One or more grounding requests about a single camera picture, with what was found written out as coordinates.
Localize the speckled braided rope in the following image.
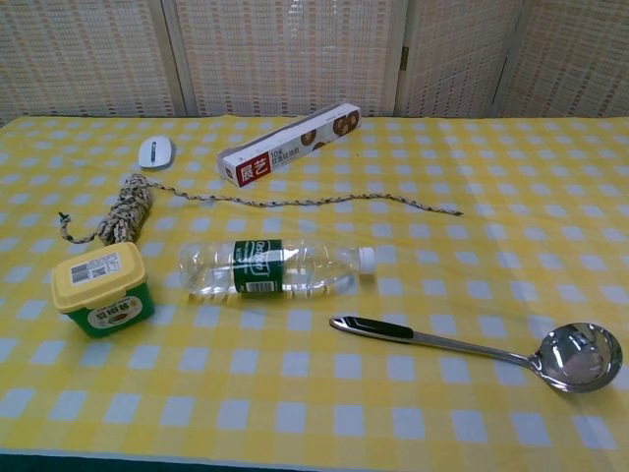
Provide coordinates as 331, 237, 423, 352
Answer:
57, 172, 465, 248

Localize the clear bottle green label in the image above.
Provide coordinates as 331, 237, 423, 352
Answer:
177, 239, 377, 299

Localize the white red baking paper box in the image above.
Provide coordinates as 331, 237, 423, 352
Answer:
216, 102, 363, 189

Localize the white computer mouse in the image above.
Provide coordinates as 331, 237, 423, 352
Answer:
139, 136, 177, 170

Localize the yellow white checked tablecloth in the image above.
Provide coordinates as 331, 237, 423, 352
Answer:
0, 115, 629, 466

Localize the woven folding screen panel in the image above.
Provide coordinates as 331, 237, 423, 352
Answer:
395, 0, 527, 119
0, 0, 187, 127
490, 0, 629, 119
161, 0, 409, 119

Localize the green tub yellow lid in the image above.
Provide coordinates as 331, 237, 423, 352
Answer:
51, 241, 156, 339

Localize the stainless steel ladle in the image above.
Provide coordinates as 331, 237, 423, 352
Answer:
328, 316, 624, 394

